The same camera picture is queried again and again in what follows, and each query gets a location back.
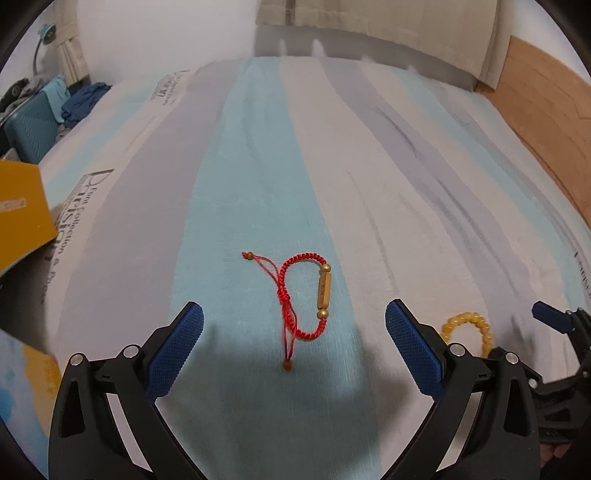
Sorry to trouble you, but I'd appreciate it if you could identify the light blue cloth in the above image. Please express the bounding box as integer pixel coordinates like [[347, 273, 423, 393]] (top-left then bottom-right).
[[44, 76, 73, 123]]

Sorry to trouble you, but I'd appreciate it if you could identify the narrow beige curtain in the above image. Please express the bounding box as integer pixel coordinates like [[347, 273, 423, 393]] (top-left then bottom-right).
[[53, 21, 91, 86]]

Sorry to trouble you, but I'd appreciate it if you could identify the desk lamp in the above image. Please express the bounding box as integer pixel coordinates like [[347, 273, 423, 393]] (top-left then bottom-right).
[[32, 24, 59, 77]]

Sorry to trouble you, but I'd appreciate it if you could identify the sky print gift box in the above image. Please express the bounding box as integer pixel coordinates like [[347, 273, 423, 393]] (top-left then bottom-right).
[[0, 330, 64, 468]]

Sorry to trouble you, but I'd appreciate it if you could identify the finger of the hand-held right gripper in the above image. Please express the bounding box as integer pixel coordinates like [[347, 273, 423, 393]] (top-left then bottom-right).
[[532, 301, 591, 365], [488, 346, 583, 409]]

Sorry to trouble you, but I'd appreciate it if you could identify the teal suitcase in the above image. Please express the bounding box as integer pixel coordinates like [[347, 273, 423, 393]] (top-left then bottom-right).
[[4, 90, 65, 165]]

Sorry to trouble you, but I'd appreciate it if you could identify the dark blue clothing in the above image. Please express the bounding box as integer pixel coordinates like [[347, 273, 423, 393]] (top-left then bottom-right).
[[61, 82, 113, 129]]

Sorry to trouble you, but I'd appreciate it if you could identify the yellow box lid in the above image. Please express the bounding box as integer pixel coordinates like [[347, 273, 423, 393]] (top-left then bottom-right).
[[0, 159, 59, 278]]

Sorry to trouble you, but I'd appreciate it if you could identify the person's right hand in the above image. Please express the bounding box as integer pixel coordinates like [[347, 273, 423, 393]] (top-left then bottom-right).
[[539, 443, 574, 468]]

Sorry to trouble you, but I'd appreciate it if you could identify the red cord bracelet gold tube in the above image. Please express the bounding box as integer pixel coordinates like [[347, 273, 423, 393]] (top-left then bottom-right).
[[241, 250, 333, 371]]

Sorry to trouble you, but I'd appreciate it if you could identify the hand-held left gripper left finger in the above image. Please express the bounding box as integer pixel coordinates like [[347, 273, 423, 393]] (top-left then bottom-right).
[[48, 301, 205, 480]]

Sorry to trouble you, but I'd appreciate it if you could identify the striped bed sheet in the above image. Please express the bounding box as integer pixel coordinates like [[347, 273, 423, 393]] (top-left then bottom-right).
[[37, 55, 591, 480]]

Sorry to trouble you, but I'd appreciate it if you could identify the yellow bead bracelet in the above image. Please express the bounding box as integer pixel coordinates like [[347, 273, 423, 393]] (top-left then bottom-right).
[[440, 312, 494, 358]]

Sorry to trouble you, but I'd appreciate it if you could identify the dark grey cloth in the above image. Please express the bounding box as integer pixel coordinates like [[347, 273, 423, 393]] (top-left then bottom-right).
[[0, 78, 47, 116]]

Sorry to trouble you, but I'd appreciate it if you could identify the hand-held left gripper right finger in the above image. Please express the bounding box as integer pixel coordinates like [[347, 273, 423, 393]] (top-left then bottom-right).
[[385, 298, 541, 480]]

